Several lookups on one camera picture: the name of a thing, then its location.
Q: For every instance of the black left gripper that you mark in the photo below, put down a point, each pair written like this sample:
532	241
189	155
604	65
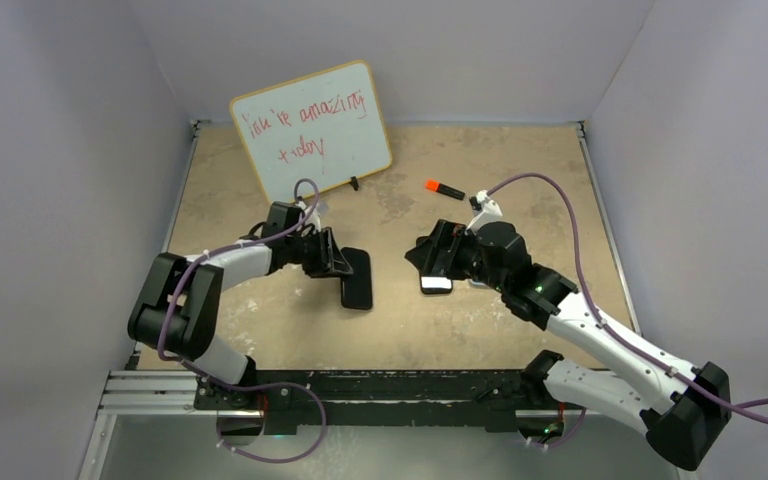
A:
325	260

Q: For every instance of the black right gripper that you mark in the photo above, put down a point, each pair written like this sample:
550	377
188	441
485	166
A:
446	236

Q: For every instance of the black phone case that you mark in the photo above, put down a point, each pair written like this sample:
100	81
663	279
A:
356	288
435	285

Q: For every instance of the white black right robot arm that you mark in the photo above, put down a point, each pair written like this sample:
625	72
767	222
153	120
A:
670	401

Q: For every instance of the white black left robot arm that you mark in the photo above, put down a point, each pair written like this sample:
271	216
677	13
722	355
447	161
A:
177	309

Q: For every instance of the orange capped black marker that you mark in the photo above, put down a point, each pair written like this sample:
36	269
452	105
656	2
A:
445	190

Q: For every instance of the yellow framed whiteboard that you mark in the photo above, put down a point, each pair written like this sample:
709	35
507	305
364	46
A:
313	133

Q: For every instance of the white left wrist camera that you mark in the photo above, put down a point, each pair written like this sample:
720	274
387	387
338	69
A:
313	214

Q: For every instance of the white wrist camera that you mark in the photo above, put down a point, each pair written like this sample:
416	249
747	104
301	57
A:
313	214
485	210

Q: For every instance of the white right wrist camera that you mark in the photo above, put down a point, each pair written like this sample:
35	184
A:
485	210

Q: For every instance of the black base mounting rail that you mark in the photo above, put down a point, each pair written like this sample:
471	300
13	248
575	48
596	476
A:
494	400

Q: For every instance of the aluminium frame rail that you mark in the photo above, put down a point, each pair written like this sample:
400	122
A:
148	392

